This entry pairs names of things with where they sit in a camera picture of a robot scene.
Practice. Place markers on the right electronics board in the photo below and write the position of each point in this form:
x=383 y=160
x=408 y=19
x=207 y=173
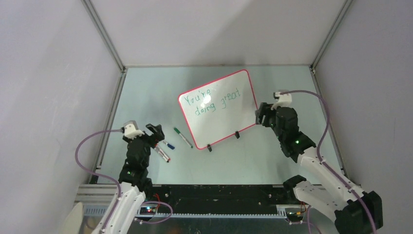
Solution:
x=295 y=215

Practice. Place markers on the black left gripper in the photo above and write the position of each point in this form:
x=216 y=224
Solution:
x=157 y=132

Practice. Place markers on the left electronics board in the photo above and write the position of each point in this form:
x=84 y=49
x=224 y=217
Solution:
x=148 y=211

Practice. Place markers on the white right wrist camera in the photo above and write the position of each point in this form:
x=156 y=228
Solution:
x=282 y=99

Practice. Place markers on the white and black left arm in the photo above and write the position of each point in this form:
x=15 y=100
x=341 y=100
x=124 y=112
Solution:
x=133 y=184

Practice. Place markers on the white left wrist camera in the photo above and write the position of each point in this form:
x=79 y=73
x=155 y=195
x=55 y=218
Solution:
x=131 y=131

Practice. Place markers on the red framed whiteboard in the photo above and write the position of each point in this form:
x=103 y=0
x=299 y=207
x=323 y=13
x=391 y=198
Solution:
x=219 y=109

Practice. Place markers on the blue capped white marker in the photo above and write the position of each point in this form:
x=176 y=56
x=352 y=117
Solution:
x=168 y=144

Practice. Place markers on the green capped white marker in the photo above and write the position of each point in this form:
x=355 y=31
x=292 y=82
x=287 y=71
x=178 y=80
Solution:
x=183 y=137

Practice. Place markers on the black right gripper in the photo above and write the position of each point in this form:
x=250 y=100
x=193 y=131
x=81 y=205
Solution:
x=264 y=109

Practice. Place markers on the electronics board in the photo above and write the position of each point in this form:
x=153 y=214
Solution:
x=148 y=211
x=295 y=215

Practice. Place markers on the red capped white marker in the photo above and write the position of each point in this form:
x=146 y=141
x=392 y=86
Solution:
x=163 y=154

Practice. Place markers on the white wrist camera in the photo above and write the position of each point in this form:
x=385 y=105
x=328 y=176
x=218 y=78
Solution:
x=282 y=99
x=131 y=131

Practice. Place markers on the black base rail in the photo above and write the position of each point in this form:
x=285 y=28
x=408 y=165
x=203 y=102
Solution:
x=224 y=199

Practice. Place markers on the black capped white marker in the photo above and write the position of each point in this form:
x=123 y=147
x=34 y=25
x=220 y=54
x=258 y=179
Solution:
x=161 y=156

